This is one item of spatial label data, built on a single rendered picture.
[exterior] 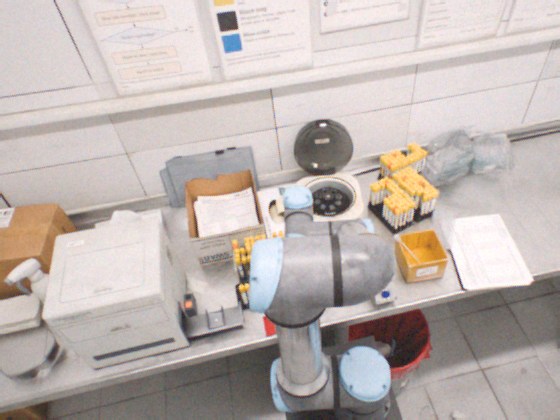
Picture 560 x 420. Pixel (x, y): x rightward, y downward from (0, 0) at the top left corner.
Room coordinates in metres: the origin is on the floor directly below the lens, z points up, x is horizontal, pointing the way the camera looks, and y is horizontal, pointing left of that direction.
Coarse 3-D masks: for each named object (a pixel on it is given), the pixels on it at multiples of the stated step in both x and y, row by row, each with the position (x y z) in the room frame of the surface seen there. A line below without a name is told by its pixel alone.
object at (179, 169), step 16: (176, 160) 1.26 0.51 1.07; (192, 160) 1.27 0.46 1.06; (208, 160) 1.28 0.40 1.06; (224, 160) 1.28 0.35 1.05; (240, 160) 1.29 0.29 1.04; (176, 176) 1.25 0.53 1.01; (192, 176) 1.26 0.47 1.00; (208, 176) 1.27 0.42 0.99; (256, 176) 1.29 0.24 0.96; (176, 192) 1.24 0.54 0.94
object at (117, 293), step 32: (128, 224) 0.87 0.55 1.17; (160, 224) 0.88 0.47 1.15; (64, 256) 0.76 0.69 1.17; (96, 256) 0.76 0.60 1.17; (128, 256) 0.75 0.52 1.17; (160, 256) 0.76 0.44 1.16; (64, 288) 0.66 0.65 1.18; (96, 288) 0.65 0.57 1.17; (128, 288) 0.65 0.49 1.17; (160, 288) 0.65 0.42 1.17; (64, 320) 0.58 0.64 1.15; (96, 320) 0.60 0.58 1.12; (128, 320) 0.61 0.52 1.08; (160, 320) 0.63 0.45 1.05; (96, 352) 0.58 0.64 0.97; (128, 352) 0.60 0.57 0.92; (160, 352) 0.61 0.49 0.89
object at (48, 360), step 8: (48, 328) 0.70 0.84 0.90; (56, 344) 0.65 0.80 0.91; (56, 352) 0.63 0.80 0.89; (40, 360) 0.59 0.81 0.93; (48, 360) 0.60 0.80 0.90; (0, 368) 0.58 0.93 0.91; (32, 368) 0.57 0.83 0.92; (40, 368) 0.58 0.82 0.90; (8, 376) 0.55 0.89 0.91; (16, 376) 0.55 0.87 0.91; (24, 376) 0.56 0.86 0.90; (32, 376) 0.56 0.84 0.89
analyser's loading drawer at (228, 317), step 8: (240, 304) 0.73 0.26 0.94; (208, 312) 0.72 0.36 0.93; (216, 312) 0.72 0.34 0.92; (224, 312) 0.72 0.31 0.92; (232, 312) 0.72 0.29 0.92; (240, 312) 0.71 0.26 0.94; (184, 320) 0.70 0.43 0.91; (192, 320) 0.70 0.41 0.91; (200, 320) 0.70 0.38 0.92; (208, 320) 0.69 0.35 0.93; (224, 320) 0.69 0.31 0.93; (232, 320) 0.69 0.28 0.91; (240, 320) 0.69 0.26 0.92; (184, 328) 0.67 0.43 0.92; (192, 328) 0.67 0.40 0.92; (200, 328) 0.67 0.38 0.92; (208, 328) 0.67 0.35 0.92; (216, 328) 0.67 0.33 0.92; (224, 328) 0.67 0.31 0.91; (192, 336) 0.65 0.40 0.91
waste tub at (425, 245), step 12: (408, 240) 0.95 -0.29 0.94; (420, 240) 0.96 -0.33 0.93; (432, 240) 0.96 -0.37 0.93; (396, 252) 0.93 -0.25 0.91; (408, 252) 0.95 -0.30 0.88; (420, 252) 0.94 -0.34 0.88; (432, 252) 0.94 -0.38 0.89; (444, 252) 0.87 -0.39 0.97; (408, 264) 0.83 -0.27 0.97; (420, 264) 0.83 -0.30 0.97; (432, 264) 0.83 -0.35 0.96; (444, 264) 0.84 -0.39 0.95; (408, 276) 0.82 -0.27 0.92; (420, 276) 0.83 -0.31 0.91; (432, 276) 0.84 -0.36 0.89
